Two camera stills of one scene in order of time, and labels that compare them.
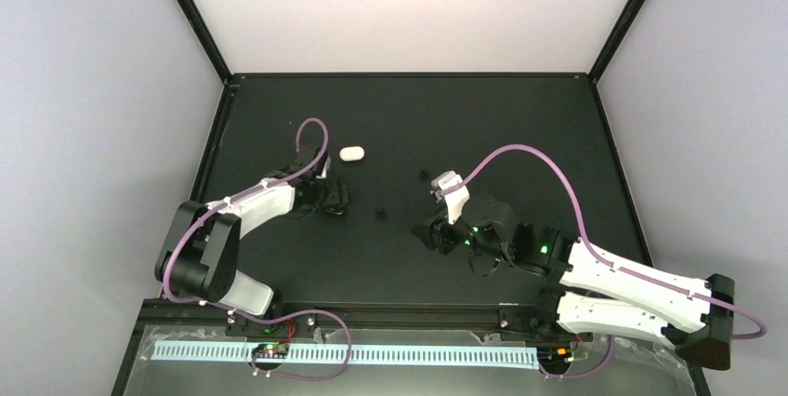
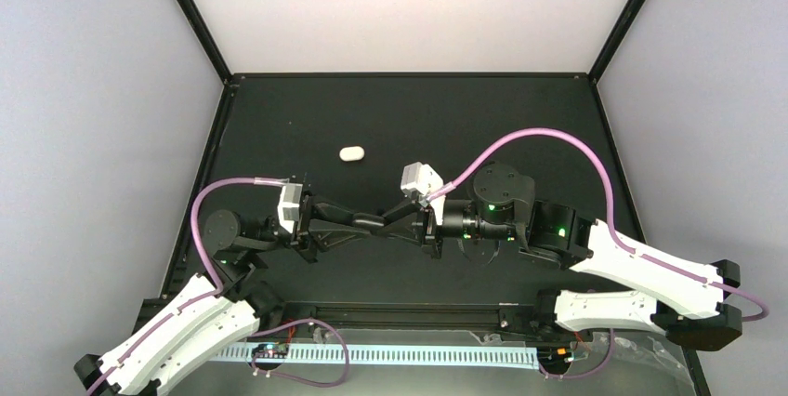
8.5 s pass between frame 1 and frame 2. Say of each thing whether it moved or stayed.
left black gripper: moved
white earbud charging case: stayed
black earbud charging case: moved
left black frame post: stayed
